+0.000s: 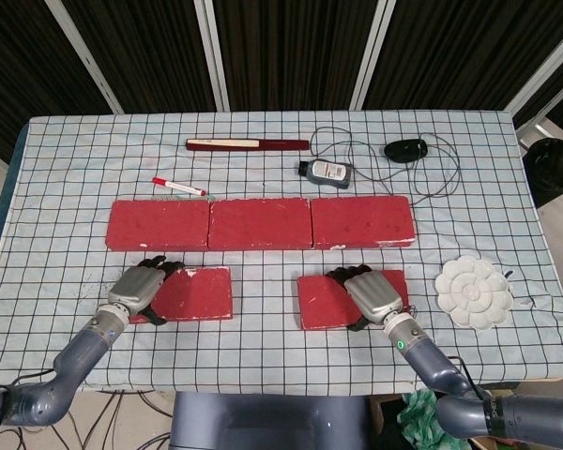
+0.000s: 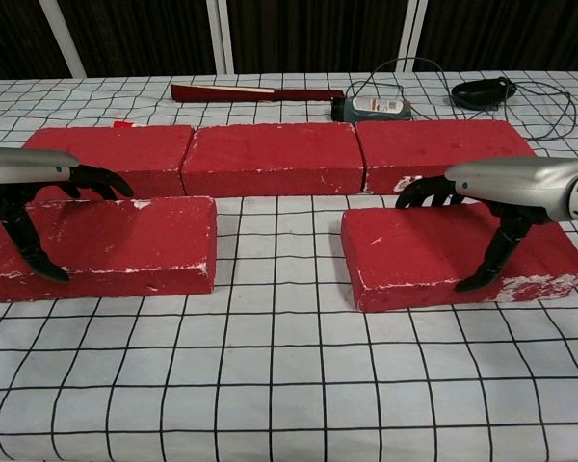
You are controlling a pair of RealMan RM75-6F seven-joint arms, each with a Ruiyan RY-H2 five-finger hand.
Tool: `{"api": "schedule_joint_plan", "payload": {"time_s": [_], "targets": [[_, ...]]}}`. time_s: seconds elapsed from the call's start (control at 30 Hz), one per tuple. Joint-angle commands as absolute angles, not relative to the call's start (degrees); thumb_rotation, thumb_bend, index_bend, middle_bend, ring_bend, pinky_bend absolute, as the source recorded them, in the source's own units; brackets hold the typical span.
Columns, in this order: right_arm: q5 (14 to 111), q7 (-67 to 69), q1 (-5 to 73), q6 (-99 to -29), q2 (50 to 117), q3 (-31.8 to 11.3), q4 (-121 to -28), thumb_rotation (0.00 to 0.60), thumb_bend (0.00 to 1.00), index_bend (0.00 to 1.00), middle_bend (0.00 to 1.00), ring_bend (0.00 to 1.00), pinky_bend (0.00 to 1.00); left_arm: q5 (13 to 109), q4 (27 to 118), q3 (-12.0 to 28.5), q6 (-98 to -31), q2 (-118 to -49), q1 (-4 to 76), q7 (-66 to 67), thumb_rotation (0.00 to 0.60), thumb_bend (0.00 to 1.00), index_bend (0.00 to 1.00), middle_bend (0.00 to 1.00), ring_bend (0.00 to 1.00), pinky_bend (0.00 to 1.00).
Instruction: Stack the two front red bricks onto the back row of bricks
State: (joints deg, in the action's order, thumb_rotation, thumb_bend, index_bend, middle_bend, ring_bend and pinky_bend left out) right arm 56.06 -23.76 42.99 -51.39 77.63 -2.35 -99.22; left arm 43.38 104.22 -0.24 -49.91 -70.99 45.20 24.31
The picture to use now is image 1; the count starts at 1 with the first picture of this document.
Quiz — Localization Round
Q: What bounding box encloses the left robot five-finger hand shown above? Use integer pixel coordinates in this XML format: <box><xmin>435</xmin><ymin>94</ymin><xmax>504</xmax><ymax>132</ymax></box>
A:
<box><xmin>107</xmin><ymin>255</ymin><xmax>188</xmax><ymax>327</ymax></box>

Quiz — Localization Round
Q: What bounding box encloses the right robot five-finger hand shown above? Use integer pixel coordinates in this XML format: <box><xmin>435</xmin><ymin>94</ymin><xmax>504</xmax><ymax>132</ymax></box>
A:
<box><xmin>326</xmin><ymin>265</ymin><xmax>403</xmax><ymax>332</ymax></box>

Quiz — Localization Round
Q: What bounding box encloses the red painted brick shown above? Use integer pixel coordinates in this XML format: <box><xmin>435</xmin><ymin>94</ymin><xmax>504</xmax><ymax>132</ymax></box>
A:
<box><xmin>297</xmin><ymin>269</ymin><xmax>410</xmax><ymax>331</ymax></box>
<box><xmin>129</xmin><ymin>266</ymin><xmax>236</xmax><ymax>326</ymax></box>
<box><xmin>311</xmin><ymin>195</ymin><xmax>417</xmax><ymax>250</ymax></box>
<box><xmin>104</xmin><ymin>200</ymin><xmax>212</xmax><ymax>253</ymax></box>
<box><xmin>207</xmin><ymin>197</ymin><xmax>314</xmax><ymax>251</ymax></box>

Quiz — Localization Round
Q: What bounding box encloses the white flower paint palette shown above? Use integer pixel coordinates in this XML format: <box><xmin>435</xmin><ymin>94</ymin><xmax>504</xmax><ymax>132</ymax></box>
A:
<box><xmin>434</xmin><ymin>255</ymin><xmax>515</xmax><ymax>329</ymax></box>

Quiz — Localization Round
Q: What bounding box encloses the red white marker pen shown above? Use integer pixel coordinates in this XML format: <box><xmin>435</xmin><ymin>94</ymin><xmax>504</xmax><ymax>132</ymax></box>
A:
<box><xmin>151</xmin><ymin>176</ymin><xmax>205</xmax><ymax>197</ymax></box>

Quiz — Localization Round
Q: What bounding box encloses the pale green ruler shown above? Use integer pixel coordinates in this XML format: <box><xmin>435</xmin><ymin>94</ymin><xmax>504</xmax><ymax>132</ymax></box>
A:
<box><xmin>159</xmin><ymin>192</ymin><xmax>217</xmax><ymax>203</ymax></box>

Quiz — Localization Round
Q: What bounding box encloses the checkered white tablecloth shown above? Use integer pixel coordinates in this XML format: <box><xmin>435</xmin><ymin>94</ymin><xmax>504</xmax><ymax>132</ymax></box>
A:
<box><xmin>0</xmin><ymin>111</ymin><xmax>563</xmax><ymax>393</ymax></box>

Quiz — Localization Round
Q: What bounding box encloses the brown cardboard box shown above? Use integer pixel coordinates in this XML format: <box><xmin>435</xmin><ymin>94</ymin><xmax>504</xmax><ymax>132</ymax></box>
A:
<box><xmin>370</xmin><ymin>396</ymin><xmax>404</xmax><ymax>450</ymax></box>

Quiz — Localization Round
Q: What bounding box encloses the green plastic bag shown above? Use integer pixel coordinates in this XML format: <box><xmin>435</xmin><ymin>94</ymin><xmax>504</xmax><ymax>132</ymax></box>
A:
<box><xmin>400</xmin><ymin>391</ymin><xmax>451</xmax><ymax>450</ymax></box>

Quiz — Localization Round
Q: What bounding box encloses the small dark ink bottle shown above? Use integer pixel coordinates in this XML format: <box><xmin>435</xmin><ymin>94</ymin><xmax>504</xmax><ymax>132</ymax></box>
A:
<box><xmin>297</xmin><ymin>157</ymin><xmax>356</xmax><ymax>190</ymax></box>

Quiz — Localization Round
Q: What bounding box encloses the black computer mouse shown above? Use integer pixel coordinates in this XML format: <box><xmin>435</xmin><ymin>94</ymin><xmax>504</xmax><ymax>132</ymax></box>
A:
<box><xmin>384</xmin><ymin>138</ymin><xmax>429</xmax><ymax>164</ymax></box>

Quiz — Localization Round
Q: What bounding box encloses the grey-blue robot torso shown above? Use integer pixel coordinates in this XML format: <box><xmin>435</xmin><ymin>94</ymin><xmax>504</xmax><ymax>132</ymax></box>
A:
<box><xmin>168</xmin><ymin>391</ymin><xmax>372</xmax><ymax>450</ymax></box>

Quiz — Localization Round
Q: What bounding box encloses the black trash bag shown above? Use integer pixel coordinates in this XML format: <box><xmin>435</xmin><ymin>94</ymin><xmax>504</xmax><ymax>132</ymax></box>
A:
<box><xmin>521</xmin><ymin>138</ymin><xmax>563</xmax><ymax>208</ymax></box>

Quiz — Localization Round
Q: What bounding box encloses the black floor cable bundle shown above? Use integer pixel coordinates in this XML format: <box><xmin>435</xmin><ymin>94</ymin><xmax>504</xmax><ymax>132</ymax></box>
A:
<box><xmin>0</xmin><ymin>387</ymin><xmax>175</xmax><ymax>450</ymax></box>

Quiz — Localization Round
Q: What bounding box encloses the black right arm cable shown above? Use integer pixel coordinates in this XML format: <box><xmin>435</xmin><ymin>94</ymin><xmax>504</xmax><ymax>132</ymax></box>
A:
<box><xmin>449</xmin><ymin>355</ymin><xmax>482</xmax><ymax>399</ymax></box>

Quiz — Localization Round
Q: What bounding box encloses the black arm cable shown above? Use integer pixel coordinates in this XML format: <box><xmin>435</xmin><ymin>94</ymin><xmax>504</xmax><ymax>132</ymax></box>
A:
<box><xmin>449</xmin><ymin>355</ymin><xmax>482</xmax><ymax>399</ymax></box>
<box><xmin>0</xmin><ymin>368</ymin><xmax>57</xmax><ymax>450</ymax></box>

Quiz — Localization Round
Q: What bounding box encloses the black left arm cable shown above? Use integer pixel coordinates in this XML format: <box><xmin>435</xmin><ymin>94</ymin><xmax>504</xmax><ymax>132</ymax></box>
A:
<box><xmin>0</xmin><ymin>368</ymin><xmax>57</xmax><ymax>450</ymax></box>

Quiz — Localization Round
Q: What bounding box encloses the thin black mouse cable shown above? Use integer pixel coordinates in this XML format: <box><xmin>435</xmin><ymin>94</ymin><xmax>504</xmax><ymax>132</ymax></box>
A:
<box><xmin>309</xmin><ymin>126</ymin><xmax>462</xmax><ymax>207</ymax></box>

